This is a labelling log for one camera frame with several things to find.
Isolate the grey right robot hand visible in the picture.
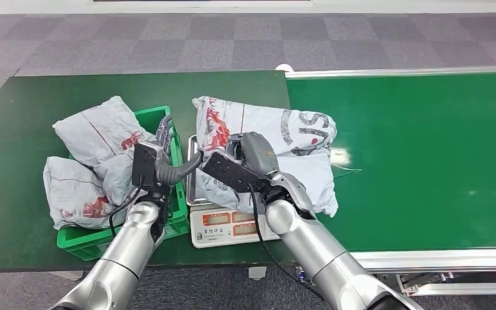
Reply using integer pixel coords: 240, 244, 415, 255
226, 131, 281, 177

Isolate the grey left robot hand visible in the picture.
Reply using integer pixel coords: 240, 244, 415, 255
155, 113, 204, 187

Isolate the large grey printed parcel bag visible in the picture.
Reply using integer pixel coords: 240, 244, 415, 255
192, 96, 340, 218

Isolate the bright green conveyor belt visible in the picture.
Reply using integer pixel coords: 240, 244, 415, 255
285, 72, 496, 254

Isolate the silver metal scale pan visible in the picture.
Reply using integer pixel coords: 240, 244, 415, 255
185, 134, 217, 207

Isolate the grey parcel bag red print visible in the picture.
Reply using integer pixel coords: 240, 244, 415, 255
43, 156, 128, 231
52, 95, 158, 169

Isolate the green plastic crate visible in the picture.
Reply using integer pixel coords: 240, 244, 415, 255
56, 105, 191, 262

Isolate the white electronic scale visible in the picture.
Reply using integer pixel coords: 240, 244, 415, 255
189, 204, 282, 249

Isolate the white table foot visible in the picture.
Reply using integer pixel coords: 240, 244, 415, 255
247, 265, 269, 282

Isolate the dark green table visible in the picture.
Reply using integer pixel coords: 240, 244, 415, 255
0, 70, 318, 274

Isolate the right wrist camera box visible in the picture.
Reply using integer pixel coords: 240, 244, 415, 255
202, 149, 271, 194

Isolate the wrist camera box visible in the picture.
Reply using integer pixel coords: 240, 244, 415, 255
131, 141, 164, 192
202, 149, 271, 194

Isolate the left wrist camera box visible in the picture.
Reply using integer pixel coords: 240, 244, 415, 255
131, 141, 164, 192

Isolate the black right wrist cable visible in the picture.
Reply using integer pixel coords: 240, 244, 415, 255
240, 178, 327, 301

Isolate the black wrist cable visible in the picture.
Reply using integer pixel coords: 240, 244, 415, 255
240, 178, 327, 301
108, 176, 147, 239

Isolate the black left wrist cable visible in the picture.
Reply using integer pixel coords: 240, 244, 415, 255
108, 176, 147, 239

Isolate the aluminium conveyor frame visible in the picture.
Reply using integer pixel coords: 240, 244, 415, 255
274, 63, 496, 297

